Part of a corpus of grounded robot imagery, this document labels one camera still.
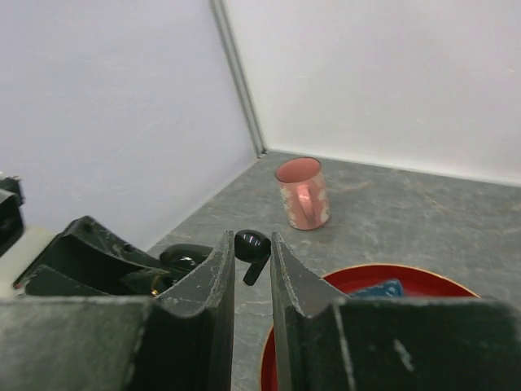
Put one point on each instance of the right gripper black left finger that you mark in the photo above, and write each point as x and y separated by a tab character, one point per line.
181	340

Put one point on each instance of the pink floral mug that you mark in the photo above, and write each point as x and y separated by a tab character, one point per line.
303	190

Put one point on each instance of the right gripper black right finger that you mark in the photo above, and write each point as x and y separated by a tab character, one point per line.
325	340

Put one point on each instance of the blue shell-shaped dish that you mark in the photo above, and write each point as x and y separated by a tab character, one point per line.
388	288

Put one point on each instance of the red round tray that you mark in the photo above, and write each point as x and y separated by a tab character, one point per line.
416	282

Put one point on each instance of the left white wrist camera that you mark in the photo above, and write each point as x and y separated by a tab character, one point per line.
20	256

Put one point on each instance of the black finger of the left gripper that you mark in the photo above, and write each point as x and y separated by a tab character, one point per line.
46	281
90	253

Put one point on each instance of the black earbud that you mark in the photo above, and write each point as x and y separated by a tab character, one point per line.
254	248

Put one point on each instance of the black earbud charging case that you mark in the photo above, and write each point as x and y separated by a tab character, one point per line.
179	260

